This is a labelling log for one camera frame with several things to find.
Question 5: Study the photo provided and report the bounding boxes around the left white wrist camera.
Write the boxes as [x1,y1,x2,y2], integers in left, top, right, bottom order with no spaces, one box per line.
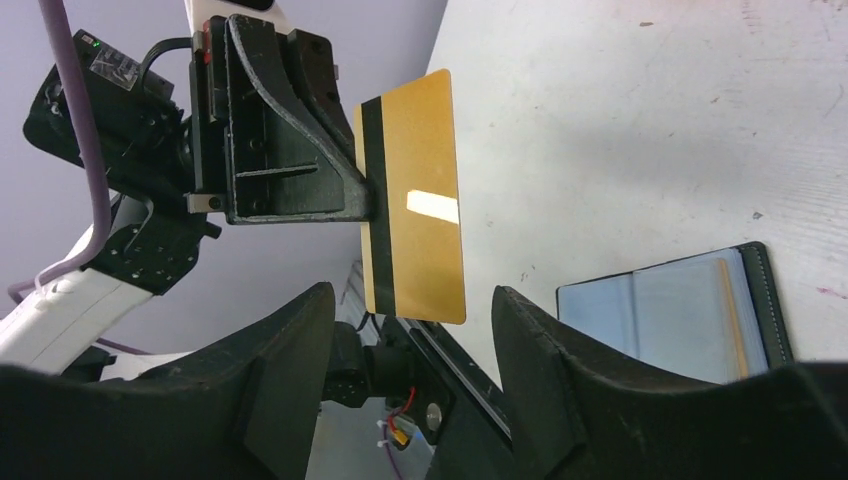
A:
[184,0,293,34]

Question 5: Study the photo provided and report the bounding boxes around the black leather card holder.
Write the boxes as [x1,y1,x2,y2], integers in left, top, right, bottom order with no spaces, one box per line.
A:
[556,242,795,384]

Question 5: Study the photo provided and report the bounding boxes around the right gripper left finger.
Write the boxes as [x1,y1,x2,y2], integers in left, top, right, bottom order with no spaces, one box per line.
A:
[1,282,335,479]

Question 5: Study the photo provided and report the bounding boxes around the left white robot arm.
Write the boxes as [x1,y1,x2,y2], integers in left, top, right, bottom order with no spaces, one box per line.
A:
[1,6,370,373]

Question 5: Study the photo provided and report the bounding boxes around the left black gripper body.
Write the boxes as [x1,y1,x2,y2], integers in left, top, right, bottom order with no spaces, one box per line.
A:
[23,16,233,296]

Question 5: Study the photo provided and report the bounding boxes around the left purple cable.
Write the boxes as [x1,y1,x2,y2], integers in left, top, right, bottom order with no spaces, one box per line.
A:
[6,0,157,357]

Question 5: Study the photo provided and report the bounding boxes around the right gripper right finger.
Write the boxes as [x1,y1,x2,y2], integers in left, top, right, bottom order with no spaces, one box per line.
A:
[492,286,847,479]

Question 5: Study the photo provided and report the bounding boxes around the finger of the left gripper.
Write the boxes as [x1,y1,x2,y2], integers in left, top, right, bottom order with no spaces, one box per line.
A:
[286,29,354,159]
[225,15,370,224]

